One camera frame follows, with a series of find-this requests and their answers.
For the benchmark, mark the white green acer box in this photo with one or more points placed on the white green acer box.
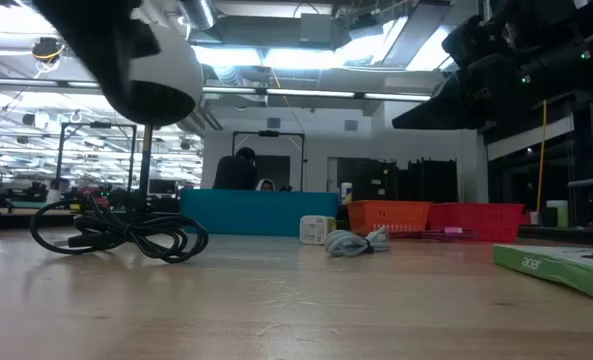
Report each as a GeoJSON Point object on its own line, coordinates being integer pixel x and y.
{"type": "Point", "coordinates": [551, 267]}

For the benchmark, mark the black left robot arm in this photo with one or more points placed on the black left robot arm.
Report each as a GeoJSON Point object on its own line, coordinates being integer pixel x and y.
{"type": "Point", "coordinates": [91, 45]}

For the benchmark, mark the orange plastic basket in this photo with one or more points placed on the orange plastic basket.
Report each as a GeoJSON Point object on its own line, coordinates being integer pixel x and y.
{"type": "Point", "coordinates": [388, 217]}

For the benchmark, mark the person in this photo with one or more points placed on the person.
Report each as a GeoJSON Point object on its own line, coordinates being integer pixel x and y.
{"type": "Point", "coordinates": [266, 185]}
{"type": "Point", "coordinates": [235, 172]}

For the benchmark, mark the green white charger cube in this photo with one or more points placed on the green white charger cube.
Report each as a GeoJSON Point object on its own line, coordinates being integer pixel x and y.
{"type": "Point", "coordinates": [313, 230]}

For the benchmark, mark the black aluminium table frame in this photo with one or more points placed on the black aluminium table frame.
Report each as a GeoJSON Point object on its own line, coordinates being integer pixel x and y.
{"type": "Point", "coordinates": [566, 235]}

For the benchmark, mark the black gantry frame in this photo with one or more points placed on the black gantry frame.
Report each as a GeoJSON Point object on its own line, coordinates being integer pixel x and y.
{"type": "Point", "coordinates": [268, 133]}
{"type": "Point", "coordinates": [98, 125]}

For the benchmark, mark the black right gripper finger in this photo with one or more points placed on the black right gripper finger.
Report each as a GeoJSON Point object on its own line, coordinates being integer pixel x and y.
{"type": "Point", "coordinates": [451, 112]}

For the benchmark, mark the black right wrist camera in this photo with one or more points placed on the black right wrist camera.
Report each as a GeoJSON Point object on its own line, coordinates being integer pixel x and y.
{"type": "Point", "coordinates": [476, 42]}

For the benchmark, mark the green white container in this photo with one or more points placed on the green white container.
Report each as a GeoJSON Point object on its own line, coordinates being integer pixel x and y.
{"type": "Point", "coordinates": [557, 212]}

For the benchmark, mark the white bottle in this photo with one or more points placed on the white bottle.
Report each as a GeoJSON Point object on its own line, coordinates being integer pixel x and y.
{"type": "Point", "coordinates": [346, 192]}

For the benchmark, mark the black cabinets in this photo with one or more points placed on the black cabinets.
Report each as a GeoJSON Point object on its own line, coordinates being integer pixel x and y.
{"type": "Point", "coordinates": [406, 180]}

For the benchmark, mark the red plastic basket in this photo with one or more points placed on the red plastic basket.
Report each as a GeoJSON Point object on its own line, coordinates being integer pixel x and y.
{"type": "Point", "coordinates": [476, 220]}

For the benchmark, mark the blue plastic bin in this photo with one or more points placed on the blue plastic bin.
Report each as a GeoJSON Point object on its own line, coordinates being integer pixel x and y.
{"type": "Point", "coordinates": [256, 212]}

